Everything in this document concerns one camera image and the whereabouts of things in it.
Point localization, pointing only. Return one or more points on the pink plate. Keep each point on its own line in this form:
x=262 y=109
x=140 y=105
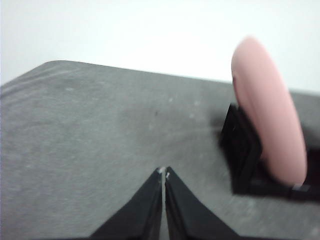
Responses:
x=270 y=112

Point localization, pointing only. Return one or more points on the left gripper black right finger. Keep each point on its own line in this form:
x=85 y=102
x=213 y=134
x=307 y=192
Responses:
x=190 y=217

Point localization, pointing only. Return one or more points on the black dish rack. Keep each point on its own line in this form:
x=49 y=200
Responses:
x=241 y=152

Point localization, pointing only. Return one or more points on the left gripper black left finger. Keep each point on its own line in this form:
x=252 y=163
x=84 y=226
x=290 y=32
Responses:
x=140 y=215

